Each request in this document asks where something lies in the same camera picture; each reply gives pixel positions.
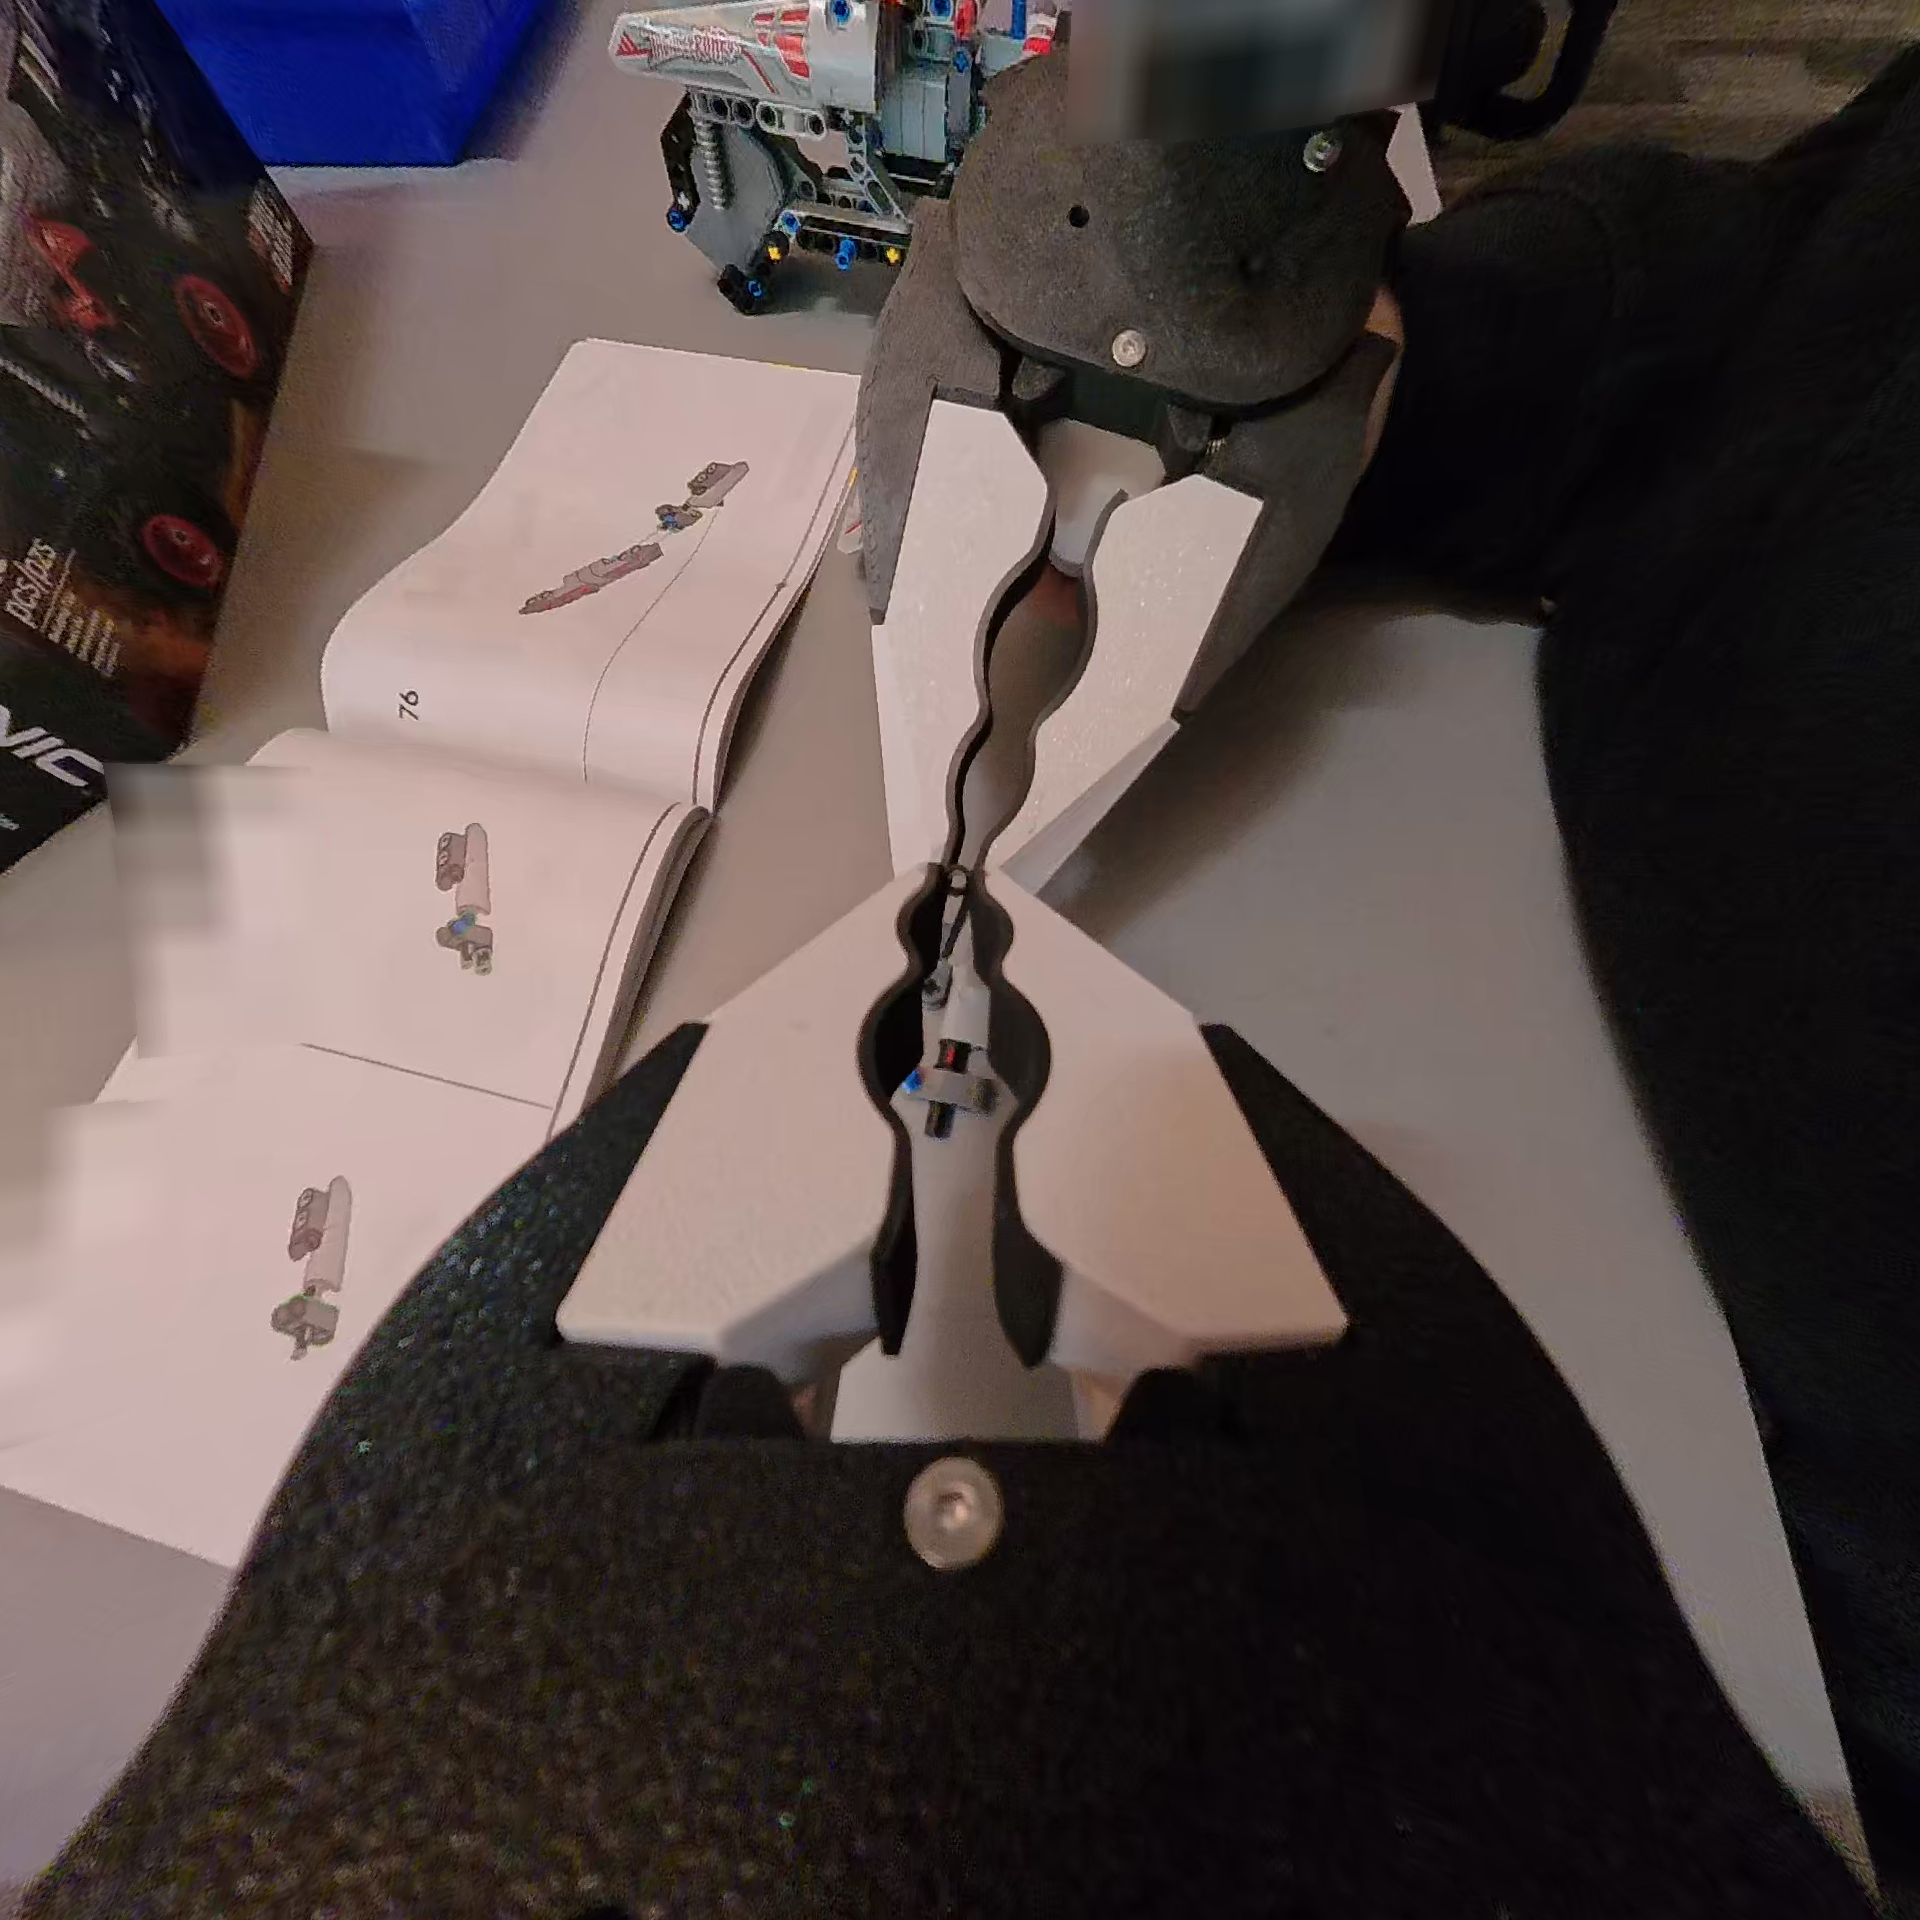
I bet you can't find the blue plastic bin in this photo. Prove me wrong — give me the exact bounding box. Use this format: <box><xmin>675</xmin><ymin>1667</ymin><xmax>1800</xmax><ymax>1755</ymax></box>
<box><xmin>150</xmin><ymin>0</ymin><xmax>564</xmax><ymax>171</ymax></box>

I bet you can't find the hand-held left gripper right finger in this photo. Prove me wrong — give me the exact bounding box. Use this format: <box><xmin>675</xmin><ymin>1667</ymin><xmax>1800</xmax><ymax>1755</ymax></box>
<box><xmin>966</xmin><ymin>864</ymin><xmax>1353</xmax><ymax>1428</ymax></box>

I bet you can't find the small grey toy brick assembly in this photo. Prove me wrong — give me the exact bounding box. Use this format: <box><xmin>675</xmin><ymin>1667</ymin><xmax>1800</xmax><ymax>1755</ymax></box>
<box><xmin>898</xmin><ymin>961</ymin><xmax>1011</xmax><ymax>1155</ymax></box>

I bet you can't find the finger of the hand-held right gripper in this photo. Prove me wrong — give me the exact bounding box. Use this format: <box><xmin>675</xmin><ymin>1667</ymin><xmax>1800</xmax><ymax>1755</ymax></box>
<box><xmin>870</xmin><ymin>393</ymin><xmax>1060</xmax><ymax>890</ymax></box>
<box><xmin>976</xmin><ymin>476</ymin><xmax>1267</xmax><ymax>910</ymax></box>

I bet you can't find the grey desk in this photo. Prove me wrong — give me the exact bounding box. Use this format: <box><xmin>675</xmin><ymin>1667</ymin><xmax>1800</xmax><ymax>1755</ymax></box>
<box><xmin>0</xmin><ymin>136</ymin><xmax>1861</xmax><ymax>1890</ymax></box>

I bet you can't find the toy brick vehicle model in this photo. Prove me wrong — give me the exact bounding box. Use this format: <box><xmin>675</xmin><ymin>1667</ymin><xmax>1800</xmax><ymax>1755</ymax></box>
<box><xmin>609</xmin><ymin>0</ymin><xmax>1083</xmax><ymax>316</ymax></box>

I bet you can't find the person's right forearm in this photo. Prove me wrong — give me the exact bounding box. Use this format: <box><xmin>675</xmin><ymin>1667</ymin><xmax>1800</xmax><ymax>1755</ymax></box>
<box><xmin>1356</xmin><ymin>60</ymin><xmax>1920</xmax><ymax>601</ymax></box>

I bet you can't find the black printed cardboard box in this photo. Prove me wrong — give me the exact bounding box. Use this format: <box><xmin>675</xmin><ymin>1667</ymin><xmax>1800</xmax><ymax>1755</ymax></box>
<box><xmin>0</xmin><ymin>0</ymin><xmax>319</xmax><ymax>877</ymax></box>

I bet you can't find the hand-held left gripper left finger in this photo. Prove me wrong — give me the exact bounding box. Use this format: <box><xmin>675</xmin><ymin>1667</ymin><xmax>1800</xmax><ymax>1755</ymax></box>
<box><xmin>556</xmin><ymin>861</ymin><xmax>970</xmax><ymax>1428</ymax></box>

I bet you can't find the open instruction booklet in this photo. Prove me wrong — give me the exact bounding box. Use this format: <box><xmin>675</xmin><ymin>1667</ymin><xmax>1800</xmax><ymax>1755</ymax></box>
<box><xmin>0</xmin><ymin>338</ymin><xmax>873</xmax><ymax>1567</ymax></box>

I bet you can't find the person's black clothing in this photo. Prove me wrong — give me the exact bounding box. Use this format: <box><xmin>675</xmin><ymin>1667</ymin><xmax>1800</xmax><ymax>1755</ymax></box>
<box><xmin>1530</xmin><ymin>570</ymin><xmax>1920</xmax><ymax>1920</ymax></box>

